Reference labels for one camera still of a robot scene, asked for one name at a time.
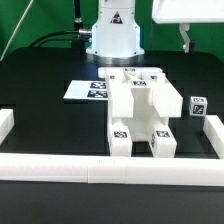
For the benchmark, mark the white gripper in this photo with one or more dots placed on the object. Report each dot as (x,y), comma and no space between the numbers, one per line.
(187,11)

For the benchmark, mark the white marker base sheet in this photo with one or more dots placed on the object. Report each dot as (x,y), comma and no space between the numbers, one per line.
(86,90)

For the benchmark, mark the white chair back frame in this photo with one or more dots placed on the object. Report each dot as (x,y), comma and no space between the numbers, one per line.
(166,99)

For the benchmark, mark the white chair seat block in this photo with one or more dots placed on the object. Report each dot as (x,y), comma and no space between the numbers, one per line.
(143,123)

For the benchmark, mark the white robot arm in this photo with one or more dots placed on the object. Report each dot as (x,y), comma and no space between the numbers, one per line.
(116,35)

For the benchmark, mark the white tagged cube right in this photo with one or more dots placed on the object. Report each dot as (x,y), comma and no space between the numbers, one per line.
(198,106)

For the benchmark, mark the white U-shaped fence frame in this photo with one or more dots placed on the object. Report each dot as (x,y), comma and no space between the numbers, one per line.
(111,170)

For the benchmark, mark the black pole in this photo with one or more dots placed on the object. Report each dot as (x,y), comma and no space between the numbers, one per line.
(77,15)

